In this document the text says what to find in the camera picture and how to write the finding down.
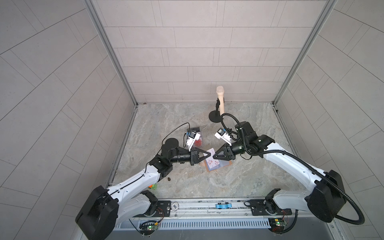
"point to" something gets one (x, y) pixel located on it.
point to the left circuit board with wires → (147, 228)
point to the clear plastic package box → (197, 143)
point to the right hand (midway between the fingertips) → (216, 157)
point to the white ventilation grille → (243, 224)
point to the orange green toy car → (153, 186)
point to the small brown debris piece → (169, 179)
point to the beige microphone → (220, 91)
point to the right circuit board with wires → (277, 225)
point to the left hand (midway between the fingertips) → (210, 158)
